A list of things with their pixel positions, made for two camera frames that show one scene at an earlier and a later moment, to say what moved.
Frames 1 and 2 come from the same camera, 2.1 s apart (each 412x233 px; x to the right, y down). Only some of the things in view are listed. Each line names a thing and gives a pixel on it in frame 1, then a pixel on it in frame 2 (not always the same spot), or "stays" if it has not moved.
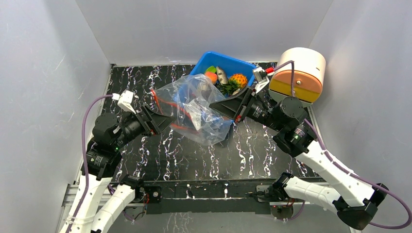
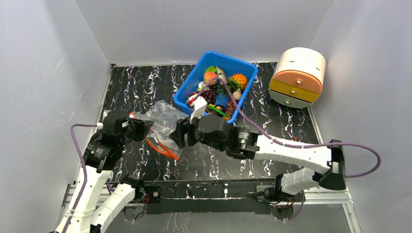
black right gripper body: [243, 105] -> [185, 133]
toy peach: [210, 73] stays
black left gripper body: [136, 125] stays
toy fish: [222, 76] stays
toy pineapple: [236, 81] stays
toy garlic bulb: [235, 92] stays
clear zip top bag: [188, 99] -> [165, 118]
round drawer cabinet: [300, 73] stays
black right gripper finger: [233, 106] -> [179, 134]
